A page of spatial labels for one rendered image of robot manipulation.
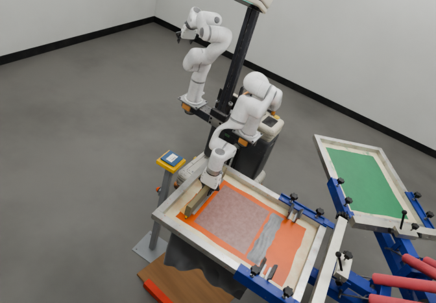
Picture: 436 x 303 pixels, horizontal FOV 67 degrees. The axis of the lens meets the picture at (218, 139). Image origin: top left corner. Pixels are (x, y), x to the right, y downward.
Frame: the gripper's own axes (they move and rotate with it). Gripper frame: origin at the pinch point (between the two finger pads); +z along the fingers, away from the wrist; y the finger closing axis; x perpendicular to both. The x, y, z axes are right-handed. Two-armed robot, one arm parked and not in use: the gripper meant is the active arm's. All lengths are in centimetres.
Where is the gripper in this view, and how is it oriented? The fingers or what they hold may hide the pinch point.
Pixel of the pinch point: (206, 190)
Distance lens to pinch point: 179.7
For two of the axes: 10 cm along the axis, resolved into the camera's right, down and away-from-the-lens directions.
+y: -8.4, -4.8, 2.5
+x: -4.8, 4.5, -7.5
